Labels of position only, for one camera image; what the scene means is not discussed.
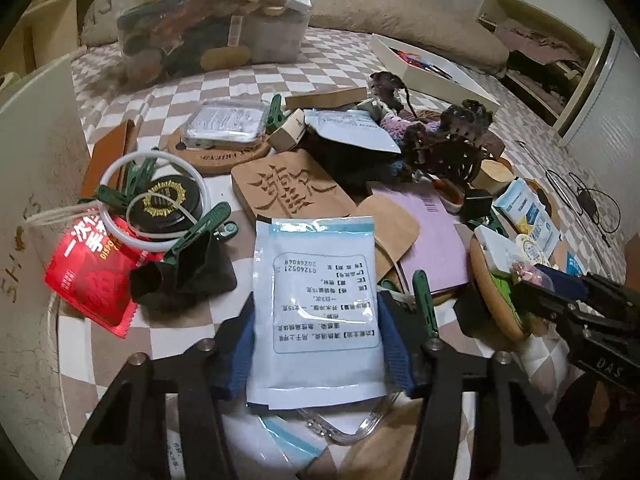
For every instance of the open closet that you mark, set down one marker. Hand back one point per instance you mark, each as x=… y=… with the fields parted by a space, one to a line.
x=575 y=75

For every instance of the pink crumpled clothes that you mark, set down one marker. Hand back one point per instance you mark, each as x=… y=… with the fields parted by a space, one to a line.
x=535 y=45

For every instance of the blue white mask packet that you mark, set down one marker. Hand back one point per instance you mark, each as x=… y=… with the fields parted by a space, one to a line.
x=530 y=210

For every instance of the wooden bedside shelf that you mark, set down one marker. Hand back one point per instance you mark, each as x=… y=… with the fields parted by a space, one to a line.
x=55 y=25

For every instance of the brown leather pouch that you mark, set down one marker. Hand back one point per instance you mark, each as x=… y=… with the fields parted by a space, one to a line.
x=110 y=160

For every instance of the small bamboo container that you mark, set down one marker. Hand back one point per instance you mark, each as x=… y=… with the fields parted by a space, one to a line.
x=492 y=177

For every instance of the clear plastic storage bin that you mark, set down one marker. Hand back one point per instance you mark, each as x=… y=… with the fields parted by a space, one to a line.
x=210 y=20

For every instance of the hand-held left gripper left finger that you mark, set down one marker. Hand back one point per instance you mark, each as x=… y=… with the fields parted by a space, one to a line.
x=235 y=360

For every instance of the pink notebook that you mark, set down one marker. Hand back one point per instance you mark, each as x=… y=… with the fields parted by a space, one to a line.
x=440 y=245

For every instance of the pile of colourful markers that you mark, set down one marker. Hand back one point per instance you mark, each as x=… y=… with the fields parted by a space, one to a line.
x=420 y=62

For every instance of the dark brown hair claw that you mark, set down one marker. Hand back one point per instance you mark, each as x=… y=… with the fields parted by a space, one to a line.
x=445 y=157

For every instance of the small blue sachet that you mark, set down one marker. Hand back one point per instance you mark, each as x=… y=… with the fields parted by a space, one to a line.
x=573 y=262

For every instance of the black cloth pouch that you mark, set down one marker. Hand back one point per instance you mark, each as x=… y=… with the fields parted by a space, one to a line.
x=190 y=275

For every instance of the brown wooden block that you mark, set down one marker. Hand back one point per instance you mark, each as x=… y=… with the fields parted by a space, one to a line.
x=325 y=99

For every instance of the oval wooden tag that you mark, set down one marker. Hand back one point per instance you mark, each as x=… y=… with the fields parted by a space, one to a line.
x=225 y=57

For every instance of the round wooden printed plate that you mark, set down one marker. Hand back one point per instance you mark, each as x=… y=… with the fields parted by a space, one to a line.
x=500 y=305

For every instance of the black round tin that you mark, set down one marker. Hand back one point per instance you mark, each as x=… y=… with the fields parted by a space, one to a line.
x=162 y=205

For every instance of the beige fluffy duvet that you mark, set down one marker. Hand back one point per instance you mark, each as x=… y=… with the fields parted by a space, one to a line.
x=400 y=15

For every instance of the crocheted braided doll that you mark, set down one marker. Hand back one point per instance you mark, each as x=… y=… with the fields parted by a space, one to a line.
x=387 y=87

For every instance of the green plastic clip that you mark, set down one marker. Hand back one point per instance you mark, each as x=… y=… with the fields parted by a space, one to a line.
x=425 y=305
x=200 y=232
x=135 y=180
x=274 y=112

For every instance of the white cardboard box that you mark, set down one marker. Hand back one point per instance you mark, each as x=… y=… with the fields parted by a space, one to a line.
x=40 y=160

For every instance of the white shallow tray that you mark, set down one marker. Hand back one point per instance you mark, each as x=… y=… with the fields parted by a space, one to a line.
x=450 y=90

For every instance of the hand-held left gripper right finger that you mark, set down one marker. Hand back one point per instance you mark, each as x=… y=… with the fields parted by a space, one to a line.
x=400 y=360

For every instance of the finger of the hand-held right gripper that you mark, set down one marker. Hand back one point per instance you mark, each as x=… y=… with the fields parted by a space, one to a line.
x=565 y=280
x=542 y=302

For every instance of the red foil packet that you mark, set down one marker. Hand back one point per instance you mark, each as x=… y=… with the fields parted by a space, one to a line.
x=85 y=280

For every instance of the white blue paper sachet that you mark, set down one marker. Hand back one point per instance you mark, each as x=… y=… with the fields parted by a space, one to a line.
x=315 y=310
x=350 y=130

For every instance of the round wooden coaster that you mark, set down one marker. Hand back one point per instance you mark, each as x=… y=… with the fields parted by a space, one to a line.
x=225 y=160

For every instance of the small cream box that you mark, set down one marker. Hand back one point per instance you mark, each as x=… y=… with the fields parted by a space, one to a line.
x=287 y=132

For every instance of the clear plastic labelled case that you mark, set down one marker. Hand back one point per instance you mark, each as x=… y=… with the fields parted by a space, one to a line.
x=225 y=122

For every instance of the carved wooden plaque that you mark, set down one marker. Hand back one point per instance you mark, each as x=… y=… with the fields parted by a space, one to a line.
x=290 y=187

